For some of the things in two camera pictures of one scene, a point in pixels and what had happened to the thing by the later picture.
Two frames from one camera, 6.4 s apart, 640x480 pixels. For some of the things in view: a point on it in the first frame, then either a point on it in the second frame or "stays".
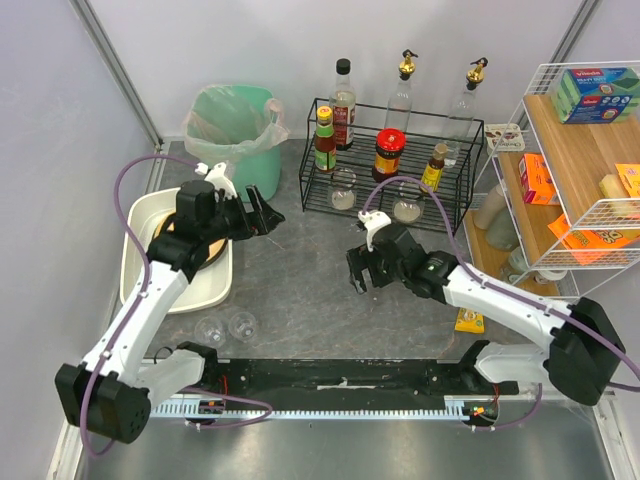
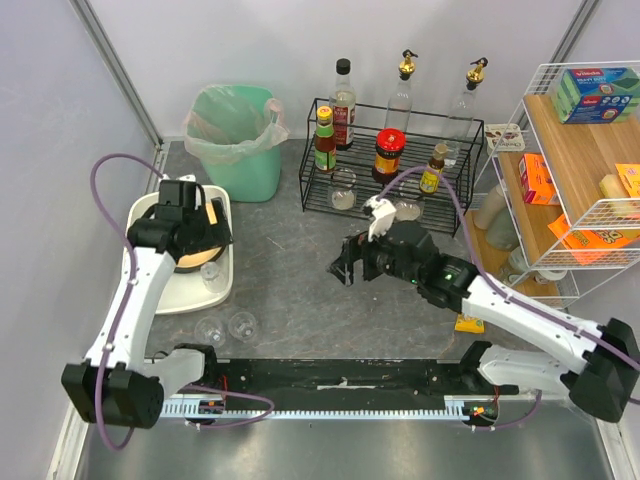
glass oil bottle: (462, 114) stays
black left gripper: (251, 214) → (212, 226)
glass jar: (408, 210) stays
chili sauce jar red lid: (389, 144) stays
